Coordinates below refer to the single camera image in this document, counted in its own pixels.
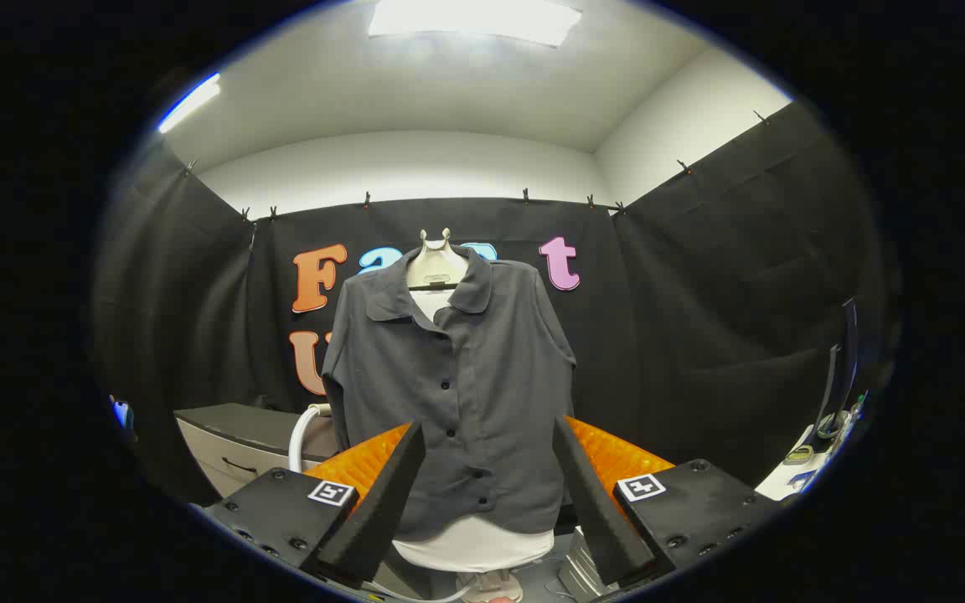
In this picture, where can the dark grey button shirt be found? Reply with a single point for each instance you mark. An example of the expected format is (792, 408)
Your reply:
(491, 377)

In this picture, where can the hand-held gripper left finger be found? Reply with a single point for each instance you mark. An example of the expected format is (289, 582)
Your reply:
(382, 511)

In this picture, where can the grey metal stand base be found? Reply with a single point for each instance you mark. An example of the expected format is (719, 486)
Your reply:
(579, 569)

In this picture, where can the grey drawer cabinet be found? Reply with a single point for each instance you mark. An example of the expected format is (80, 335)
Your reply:
(231, 423)

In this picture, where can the clear plastic bottle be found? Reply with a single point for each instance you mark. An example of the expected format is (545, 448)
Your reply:
(853, 414)

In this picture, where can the white side table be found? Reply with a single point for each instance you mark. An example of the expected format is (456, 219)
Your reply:
(784, 481)

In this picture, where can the small blue object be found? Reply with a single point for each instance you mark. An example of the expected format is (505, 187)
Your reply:
(121, 414)

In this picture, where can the yellow tape roll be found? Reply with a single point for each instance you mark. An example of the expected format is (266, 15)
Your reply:
(788, 456)

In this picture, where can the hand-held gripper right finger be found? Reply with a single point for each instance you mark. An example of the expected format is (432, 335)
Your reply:
(604, 519)

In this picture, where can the ceiling light panel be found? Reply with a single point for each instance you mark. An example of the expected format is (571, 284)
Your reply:
(474, 17)

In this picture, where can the ceiling light strip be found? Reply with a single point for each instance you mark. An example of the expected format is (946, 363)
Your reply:
(189, 103)

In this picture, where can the green round item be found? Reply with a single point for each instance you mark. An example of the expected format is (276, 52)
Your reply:
(819, 427)

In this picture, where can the black backdrop cloth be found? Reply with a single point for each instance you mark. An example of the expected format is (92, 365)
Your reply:
(700, 335)

